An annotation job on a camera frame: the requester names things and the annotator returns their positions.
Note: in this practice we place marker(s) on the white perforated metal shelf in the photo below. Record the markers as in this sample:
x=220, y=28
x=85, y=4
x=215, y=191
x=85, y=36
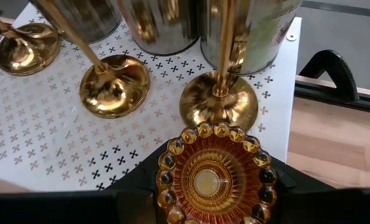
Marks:
x=32, y=130

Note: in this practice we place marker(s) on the short gold candlestick holder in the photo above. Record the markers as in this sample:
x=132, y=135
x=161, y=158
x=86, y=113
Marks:
x=116, y=90

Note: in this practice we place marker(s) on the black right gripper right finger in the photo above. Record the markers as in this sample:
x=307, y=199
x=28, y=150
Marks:
x=328, y=207

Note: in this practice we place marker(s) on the amber glass candle holder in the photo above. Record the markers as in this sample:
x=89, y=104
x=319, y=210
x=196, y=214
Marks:
x=206, y=183

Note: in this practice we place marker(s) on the tall gold candlestick holder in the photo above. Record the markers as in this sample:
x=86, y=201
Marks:
x=200, y=102
x=29, y=53

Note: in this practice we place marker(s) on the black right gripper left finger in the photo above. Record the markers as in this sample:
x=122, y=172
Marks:
x=63, y=208

